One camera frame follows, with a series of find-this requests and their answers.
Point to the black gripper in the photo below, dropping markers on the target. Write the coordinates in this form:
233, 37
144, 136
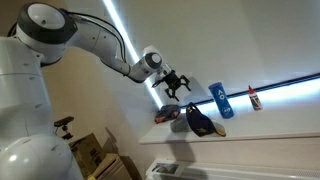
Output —
171, 81

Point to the navy cap with yellow logo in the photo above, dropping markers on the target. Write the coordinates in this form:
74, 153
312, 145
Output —
200, 123

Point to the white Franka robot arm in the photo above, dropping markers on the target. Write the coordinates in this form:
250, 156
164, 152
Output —
30, 100

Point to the blue tennis ball can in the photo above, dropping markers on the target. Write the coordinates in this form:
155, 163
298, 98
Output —
221, 101

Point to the white glue bottle red cap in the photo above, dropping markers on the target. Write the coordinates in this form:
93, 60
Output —
255, 101

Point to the white roller blind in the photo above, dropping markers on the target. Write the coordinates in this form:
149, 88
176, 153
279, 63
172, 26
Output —
226, 43

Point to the colourful sticker on radiator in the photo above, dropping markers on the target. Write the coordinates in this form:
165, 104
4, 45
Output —
165, 168

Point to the open white drawer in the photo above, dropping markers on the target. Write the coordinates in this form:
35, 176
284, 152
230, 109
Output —
240, 174

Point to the small cardboard box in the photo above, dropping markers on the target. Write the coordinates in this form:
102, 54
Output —
87, 151

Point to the black camera on clamp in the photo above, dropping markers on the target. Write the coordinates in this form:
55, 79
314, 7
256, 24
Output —
64, 121

